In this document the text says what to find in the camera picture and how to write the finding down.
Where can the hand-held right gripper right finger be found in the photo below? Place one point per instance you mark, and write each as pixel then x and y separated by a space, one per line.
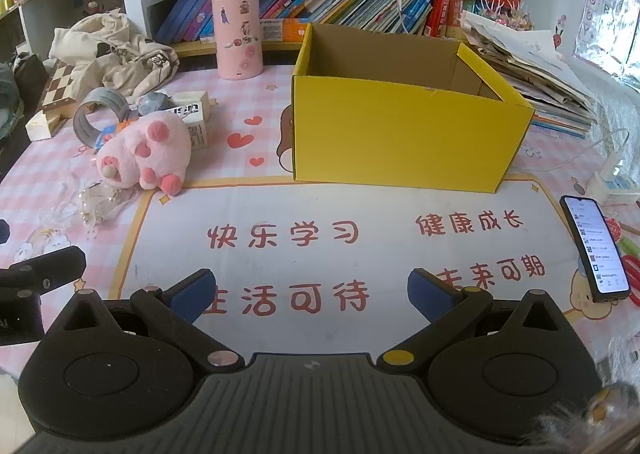
pixel 430 291

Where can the white power strip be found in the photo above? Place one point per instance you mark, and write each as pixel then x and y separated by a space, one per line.
pixel 612 178

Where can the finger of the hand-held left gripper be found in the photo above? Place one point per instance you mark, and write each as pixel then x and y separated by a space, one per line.
pixel 50 270
pixel 3 231

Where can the pink checked desktop mat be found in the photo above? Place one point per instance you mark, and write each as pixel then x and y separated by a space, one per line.
pixel 320 244

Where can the small white carton box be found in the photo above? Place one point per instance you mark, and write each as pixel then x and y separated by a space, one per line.
pixel 187 97

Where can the small purple toy car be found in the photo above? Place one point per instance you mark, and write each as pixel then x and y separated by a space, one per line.
pixel 150 102

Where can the pink plush toy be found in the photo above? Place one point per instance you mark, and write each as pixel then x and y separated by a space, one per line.
pixel 150 143

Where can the wooden chessboard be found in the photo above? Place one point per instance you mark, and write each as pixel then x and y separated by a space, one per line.
pixel 60 83

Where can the stack of papers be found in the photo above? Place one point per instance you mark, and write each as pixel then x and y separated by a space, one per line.
pixel 525 63

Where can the beige cloth bag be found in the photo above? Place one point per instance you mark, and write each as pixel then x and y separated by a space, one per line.
pixel 115 48

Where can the yellow cardboard box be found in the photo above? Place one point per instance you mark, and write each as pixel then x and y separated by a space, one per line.
pixel 400 133

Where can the orange white flat box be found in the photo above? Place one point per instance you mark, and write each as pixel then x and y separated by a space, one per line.
pixel 282 29

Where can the pink sticker-covered cylinder container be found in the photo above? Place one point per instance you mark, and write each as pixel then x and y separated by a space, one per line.
pixel 237 33

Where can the black bag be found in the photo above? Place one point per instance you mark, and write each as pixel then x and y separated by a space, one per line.
pixel 30 78

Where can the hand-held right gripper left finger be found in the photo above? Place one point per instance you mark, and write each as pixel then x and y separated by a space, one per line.
pixel 192 291

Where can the black smartphone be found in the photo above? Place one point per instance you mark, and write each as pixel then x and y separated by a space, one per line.
pixel 595 244

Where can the green grey cloth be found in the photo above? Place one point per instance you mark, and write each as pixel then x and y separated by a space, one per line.
pixel 7 98

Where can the grey tape roll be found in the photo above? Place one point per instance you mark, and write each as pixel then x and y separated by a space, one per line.
pixel 107 98

